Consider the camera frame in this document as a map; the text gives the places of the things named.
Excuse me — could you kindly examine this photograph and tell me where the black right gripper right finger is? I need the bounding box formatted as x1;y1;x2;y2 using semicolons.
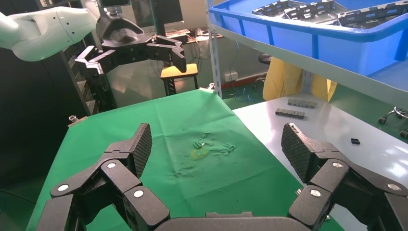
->
281;123;408;231

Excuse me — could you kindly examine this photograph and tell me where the yellow plastic bag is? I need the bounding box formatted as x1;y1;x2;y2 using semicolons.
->
262;57;337;103

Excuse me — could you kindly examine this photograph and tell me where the blue plastic bin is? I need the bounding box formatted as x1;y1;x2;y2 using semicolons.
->
208;0;408;76

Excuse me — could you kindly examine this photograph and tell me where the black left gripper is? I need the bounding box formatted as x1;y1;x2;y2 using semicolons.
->
75;13;188;83

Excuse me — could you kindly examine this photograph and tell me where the black equipment rack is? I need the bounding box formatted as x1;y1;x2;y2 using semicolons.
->
60;38;119;116

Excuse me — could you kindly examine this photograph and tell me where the blue cable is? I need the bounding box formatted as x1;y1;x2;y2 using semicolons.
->
228;41;267;103

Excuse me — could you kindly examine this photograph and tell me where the black caster with metal loop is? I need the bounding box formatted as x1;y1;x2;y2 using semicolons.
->
377;106;408;125

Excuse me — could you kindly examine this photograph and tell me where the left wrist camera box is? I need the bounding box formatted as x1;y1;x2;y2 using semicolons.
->
99;0;132;16

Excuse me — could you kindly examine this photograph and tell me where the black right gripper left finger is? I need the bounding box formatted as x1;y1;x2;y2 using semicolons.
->
37;123;171;231

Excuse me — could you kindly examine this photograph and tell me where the grey metal link strip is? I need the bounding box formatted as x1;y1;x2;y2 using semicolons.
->
287;98;318;109
275;108;306;120

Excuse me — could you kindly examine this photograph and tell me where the silver sheet metal bracket part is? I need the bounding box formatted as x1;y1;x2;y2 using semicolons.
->
252;0;306;16
337;0;408;29
283;0;349;24

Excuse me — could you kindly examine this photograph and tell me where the green table cloth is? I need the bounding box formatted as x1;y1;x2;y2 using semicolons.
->
25;89;346;231

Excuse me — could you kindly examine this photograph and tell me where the yellow seat stool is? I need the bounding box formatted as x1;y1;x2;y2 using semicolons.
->
160;63;199;97

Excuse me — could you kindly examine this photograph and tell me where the slotted steel shelf post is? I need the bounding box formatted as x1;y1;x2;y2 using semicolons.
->
206;0;224;98

